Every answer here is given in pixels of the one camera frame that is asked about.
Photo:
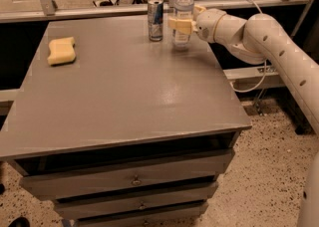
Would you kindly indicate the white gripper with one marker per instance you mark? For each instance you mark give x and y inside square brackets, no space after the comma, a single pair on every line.
[205,25]

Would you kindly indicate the clear blue-label plastic bottle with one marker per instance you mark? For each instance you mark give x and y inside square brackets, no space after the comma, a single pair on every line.
[182,9]

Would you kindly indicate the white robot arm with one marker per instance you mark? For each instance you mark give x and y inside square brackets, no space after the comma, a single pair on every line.
[254,41]

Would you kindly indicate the silver blue redbull can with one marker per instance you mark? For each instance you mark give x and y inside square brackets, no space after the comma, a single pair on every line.
[155,16]

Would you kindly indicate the grey drawer cabinet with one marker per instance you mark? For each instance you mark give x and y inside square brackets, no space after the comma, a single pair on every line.
[125,98]

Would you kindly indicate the yellow sponge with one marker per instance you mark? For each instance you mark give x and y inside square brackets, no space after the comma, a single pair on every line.
[61,51]

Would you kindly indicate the top grey drawer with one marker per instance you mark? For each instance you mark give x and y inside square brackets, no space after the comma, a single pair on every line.
[127,175]

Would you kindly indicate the grey drawer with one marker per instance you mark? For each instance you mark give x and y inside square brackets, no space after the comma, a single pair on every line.
[145,217]
[136,201]
[127,175]

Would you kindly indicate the middle grey drawer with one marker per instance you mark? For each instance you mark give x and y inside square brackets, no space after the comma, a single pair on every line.
[136,201]

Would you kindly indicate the bottom grey drawer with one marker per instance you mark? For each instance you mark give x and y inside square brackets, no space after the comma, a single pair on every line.
[145,217]

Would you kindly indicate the black object bottom left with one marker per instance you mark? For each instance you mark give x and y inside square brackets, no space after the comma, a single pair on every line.
[20,222]

